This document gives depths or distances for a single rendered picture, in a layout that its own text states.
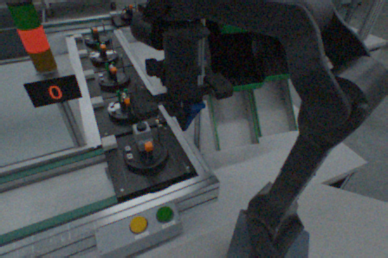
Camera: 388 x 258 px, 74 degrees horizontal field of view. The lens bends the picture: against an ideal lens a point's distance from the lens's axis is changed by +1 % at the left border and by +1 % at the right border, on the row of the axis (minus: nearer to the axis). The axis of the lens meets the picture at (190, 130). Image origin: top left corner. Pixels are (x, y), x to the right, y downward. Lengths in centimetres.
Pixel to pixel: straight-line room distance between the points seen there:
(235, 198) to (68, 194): 51
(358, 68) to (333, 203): 71
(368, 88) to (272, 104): 66
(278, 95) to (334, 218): 42
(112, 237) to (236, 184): 43
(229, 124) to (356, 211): 47
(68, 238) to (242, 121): 58
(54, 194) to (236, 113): 61
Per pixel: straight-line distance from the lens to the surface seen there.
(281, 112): 92
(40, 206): 88
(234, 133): 82
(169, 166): 79
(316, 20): 27
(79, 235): 73
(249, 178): 92
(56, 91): 75
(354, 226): 93
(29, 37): 70
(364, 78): 27
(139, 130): 74
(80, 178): 89
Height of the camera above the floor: 157
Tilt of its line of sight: 41 degrees down
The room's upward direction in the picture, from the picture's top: straight up
